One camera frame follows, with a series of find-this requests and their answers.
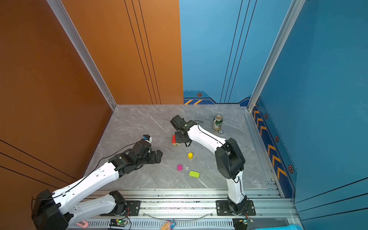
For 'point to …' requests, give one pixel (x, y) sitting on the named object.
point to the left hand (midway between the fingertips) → (156, 152)
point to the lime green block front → (194, 174)
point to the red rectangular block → (173, 139)
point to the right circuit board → (247, 220)
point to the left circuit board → (117, 223)
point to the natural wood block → (176, 144)
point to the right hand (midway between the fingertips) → (179, 139)
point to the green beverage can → (217, 122)
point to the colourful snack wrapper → (168, 224)
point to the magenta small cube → (179, 167)
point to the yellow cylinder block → (190, 155)
